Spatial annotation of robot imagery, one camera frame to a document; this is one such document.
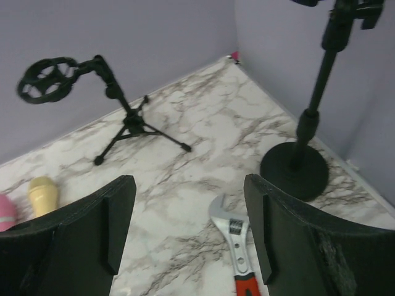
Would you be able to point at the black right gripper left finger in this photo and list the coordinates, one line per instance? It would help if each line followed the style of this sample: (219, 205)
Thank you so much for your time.
(74, 250)

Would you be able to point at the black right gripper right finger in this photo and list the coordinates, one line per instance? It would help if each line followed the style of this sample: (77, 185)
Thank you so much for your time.
(305, 251)

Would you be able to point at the yellow toy microphone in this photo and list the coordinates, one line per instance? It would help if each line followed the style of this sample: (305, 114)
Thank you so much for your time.
(43, 195)

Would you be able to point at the pink toy microphone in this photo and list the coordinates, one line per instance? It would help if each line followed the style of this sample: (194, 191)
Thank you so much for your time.
(8, 216)

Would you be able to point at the black stand with shock mount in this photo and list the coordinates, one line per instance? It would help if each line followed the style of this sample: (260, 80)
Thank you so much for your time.
(295, 167)

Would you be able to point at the black tripod stand shock mount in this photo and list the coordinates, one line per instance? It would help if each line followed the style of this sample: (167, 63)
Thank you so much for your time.
(51, 80)

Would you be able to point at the orange handled adjustable wrench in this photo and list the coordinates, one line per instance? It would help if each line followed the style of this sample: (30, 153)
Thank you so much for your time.
(234, 228)

